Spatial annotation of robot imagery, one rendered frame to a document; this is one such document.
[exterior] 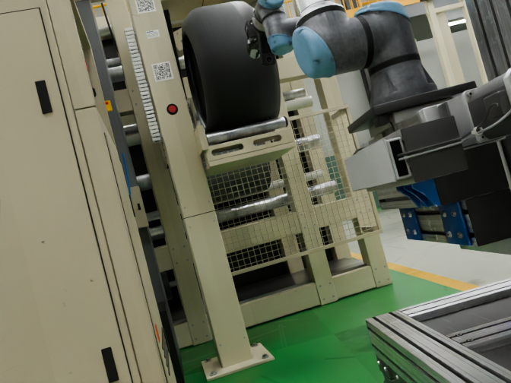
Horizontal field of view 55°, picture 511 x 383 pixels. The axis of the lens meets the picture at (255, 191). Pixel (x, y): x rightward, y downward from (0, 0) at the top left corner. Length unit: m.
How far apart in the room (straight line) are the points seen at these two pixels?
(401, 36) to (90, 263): 0.84
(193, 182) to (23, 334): 1.01
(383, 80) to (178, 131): 1.08
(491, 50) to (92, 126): 0.86
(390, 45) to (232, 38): 0.91
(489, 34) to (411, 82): 0.17
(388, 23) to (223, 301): 1.26
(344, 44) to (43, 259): 0.80
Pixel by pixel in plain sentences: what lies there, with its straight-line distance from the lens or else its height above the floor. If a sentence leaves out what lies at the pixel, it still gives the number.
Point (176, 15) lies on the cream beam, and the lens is 2.65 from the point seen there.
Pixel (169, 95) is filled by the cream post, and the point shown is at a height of 1.12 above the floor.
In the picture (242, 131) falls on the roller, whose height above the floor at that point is 0.90.
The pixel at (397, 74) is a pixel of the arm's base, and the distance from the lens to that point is 1.12.
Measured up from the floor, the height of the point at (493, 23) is 0.80.
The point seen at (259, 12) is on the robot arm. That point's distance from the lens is 1.56.
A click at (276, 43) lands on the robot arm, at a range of 1.49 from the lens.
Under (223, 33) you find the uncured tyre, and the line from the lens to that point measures 1.94.
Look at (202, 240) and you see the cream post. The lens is 1.97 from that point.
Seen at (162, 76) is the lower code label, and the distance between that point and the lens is 2.07.
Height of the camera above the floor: 0.57
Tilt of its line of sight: 2 degrees up
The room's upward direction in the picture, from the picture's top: 15 degrees counter-clockwise
